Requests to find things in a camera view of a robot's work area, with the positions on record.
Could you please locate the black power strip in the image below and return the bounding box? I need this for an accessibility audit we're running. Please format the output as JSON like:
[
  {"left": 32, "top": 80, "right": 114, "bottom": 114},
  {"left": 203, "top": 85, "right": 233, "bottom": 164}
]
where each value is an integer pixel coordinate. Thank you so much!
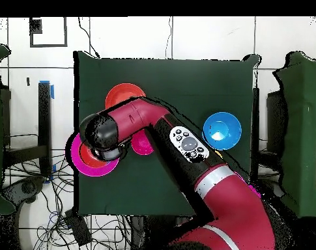
[{"left": 64, "top": 209, "right": 93, "bottom": 247}]

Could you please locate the grey office chair base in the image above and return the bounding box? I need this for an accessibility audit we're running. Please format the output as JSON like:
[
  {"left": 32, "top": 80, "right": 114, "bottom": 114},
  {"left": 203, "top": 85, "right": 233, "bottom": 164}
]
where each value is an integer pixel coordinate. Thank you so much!
[{"left": 1, "top": 176, "right": 46, "bottom": 206}]

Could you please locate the dark green tablecloth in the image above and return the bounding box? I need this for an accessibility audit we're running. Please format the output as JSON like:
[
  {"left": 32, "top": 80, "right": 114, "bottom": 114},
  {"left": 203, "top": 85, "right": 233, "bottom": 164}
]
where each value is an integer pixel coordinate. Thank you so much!
[{"left": 73, "top": 50, "right": 263, "bottom": 219}]

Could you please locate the black square floor frame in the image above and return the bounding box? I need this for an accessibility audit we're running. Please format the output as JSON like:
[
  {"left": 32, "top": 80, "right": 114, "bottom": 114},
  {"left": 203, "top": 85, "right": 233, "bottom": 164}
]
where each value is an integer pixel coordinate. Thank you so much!
[{"left": 29, "top": 16, "right": 68, "bottom": 48}]

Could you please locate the thin black floor cable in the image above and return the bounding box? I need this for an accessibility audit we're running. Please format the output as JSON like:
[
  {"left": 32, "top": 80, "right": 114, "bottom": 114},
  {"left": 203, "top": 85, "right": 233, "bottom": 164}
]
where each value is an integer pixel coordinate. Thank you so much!
[{"left": 78, "top": 16, "right": 100, "bottom": 59}]

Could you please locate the large orange plastic bowl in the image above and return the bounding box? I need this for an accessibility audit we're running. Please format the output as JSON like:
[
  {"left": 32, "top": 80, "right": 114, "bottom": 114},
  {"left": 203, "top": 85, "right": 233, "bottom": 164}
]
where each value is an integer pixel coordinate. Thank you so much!
[{"left": 105, "top": 83, "right": 147, "bottom": 110}]

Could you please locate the small orange plastic bowl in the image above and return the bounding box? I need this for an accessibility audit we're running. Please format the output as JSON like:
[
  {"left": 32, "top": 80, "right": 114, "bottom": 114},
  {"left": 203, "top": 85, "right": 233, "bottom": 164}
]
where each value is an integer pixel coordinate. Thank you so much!
[{"left": 78, "top": 141, "right": 112, "bottom": 169}]

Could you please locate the small red plastic bowl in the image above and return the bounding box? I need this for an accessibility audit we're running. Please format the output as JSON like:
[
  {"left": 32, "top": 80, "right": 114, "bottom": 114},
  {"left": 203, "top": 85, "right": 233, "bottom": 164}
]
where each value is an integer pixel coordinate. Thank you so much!
[{"left": 131, "top": 128, "right": 155, "bottom": 156}]

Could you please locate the black metal stand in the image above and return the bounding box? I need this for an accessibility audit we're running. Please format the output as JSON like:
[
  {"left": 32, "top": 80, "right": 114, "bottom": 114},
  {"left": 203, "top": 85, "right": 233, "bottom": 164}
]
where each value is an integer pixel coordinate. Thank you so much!
[
  {"left": 2, "top": 81, "right": 53, "bottom": 178},
  {"left": 251, "top": 87, "right": 260, "bottom": 180}
]

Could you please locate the blue plastic bowl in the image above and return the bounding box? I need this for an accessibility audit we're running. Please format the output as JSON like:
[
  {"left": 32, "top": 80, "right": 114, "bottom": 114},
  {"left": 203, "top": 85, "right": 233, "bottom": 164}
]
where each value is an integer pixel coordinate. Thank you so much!
[{"left": 202, "top": 111, "right": 242, "bottom": 151}]

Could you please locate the tangle of floor cables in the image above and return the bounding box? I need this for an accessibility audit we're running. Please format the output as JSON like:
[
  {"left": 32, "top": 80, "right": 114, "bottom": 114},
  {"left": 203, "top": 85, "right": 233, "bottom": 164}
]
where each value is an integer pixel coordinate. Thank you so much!
[{"left": 3, "top": 153, "right": 132, "bottom": 250}]

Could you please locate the large pink plastic bowl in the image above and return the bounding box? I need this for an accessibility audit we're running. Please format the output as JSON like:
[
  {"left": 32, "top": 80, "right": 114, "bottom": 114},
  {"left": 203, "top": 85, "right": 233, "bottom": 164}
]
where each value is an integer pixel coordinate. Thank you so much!
[
  {"left": 70, "top": 132, "right": 120, "bottom": 177},
  {"left": 235, "top": 171, "right": 262, "bottom": 199}
]

